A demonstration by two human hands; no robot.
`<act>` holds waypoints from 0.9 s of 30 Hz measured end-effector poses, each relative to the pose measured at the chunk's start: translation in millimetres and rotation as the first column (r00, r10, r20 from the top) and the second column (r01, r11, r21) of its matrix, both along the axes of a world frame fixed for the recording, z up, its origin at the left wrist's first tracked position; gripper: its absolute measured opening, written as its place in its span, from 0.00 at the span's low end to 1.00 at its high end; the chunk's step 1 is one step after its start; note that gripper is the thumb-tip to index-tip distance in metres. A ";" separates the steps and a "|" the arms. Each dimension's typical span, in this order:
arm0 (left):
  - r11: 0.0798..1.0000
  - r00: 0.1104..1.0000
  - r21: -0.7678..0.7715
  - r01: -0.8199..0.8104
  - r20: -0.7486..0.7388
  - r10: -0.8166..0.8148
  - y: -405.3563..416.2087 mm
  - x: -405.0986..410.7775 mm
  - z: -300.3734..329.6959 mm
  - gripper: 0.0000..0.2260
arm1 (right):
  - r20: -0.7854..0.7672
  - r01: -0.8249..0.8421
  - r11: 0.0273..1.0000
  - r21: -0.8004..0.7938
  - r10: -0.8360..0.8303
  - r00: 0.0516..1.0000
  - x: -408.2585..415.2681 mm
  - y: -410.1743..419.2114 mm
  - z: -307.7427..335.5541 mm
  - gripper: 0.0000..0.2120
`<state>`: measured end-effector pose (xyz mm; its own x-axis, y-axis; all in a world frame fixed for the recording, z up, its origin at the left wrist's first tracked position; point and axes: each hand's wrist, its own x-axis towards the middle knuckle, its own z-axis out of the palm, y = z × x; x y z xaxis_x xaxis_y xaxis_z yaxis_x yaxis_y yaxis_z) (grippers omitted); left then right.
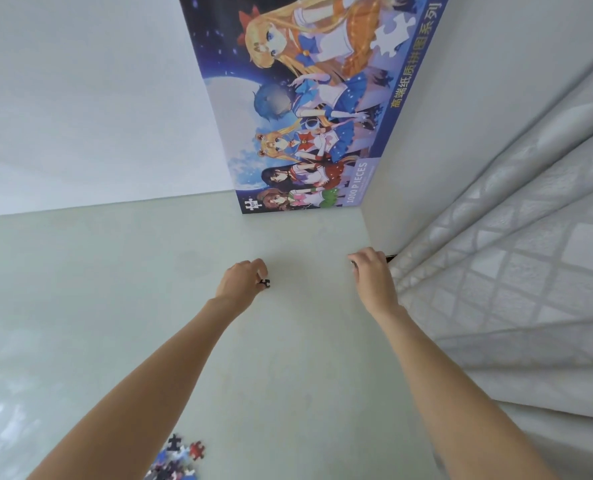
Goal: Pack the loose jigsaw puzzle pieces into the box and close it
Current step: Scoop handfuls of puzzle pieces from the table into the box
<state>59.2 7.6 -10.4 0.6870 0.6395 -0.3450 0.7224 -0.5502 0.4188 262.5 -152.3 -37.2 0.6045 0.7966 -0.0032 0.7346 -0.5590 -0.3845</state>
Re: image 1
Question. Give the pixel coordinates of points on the person's left hand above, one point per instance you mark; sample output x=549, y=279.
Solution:
x=239, y=287

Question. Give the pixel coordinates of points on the person's right hand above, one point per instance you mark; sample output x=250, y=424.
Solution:
x=376, y=284

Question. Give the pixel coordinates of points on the dark puzzle piece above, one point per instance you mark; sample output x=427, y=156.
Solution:
x=264, y=283

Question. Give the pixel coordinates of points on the pile of puzzle pieces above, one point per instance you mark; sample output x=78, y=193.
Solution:
x=176, y=459

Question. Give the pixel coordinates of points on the cartoon print puzzle box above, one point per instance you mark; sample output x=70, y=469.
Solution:
x=316, y=94

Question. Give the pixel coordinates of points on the person's left forearm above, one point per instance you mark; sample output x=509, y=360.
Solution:
x=136, y=394

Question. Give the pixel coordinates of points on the person's right forearm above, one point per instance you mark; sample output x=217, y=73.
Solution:
x=456, y=394

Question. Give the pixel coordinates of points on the grey patterned curtain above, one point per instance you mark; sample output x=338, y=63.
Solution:
x=516, y=294

